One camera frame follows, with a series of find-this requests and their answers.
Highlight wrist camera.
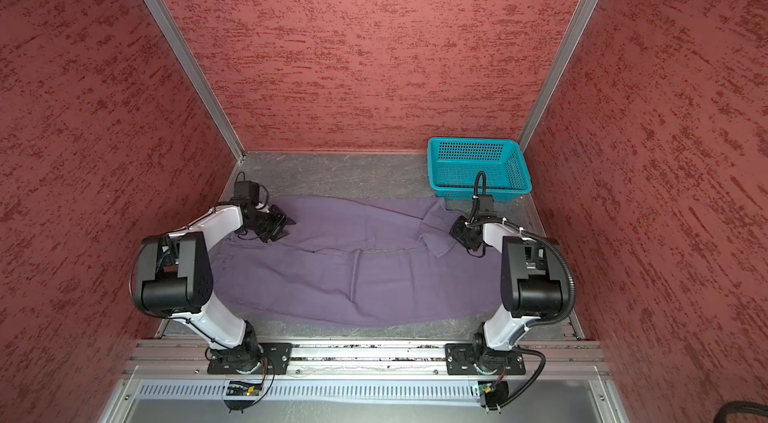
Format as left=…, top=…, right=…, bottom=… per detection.
left=470, top=194, right=497, bottom=221
left=232, top=180, right=270, bottom=207

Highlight aluminium front rail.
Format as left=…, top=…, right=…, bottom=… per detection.
left=120, top=337, right=613, bottom=381

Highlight left connector board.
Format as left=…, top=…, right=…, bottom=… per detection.
left=225, top=381, right=264, bottom=399

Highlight left aluminium corner post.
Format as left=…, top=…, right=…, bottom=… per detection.
left=143, top=0, right=247, bottom=163

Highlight right connector board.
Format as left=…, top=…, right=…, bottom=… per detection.
left=476, top=381, right=509, bottom=410

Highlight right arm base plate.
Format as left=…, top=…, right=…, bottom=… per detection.
left=444, top=343, right=526, bottom=376

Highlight black cable bottom right corner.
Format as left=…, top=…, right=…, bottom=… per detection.
left=712, top=400, right=768, bottom=423

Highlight teal plastic basket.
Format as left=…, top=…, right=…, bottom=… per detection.
left=427, top=138, right=533, bottom=202

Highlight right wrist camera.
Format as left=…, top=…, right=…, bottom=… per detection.
left=470, top=194, right=497, bottom=221

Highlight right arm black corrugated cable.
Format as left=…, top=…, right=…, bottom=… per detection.
left=471, top=170, right=577, bottom=409

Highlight purple trousers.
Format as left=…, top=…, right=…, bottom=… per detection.
left=212, top=196, right=501, bottom=328

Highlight white slotted cable duct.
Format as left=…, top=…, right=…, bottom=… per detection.
left=137, top=379, right=479, bottom=405

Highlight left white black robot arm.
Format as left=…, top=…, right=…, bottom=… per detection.
left=129, top=200, right=295, bottom=375

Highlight right aluminium corner post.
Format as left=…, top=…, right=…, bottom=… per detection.
left=518, top=0, right=600, bottom=152

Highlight connector board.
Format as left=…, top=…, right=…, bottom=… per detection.
left=476, top=381, right=509, bottom=410
left=225, top=381, right=264, bottom=399

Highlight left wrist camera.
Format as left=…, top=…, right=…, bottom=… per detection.
left=232, top=180, right=270, bottom=207

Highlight aluminium corner post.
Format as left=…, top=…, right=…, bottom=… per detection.
left=143, top=0, right=247, bottom=163
left=518, top=0, right=600, bottom=152

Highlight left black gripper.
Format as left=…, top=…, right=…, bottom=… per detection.
left=244, top=204, right=296, bottom=242

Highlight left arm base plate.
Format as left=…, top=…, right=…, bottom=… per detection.
left=206, top=343, right=293, bottom=376

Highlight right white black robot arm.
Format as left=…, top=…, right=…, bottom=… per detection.
left=445, top=217, right=575, bottom=376

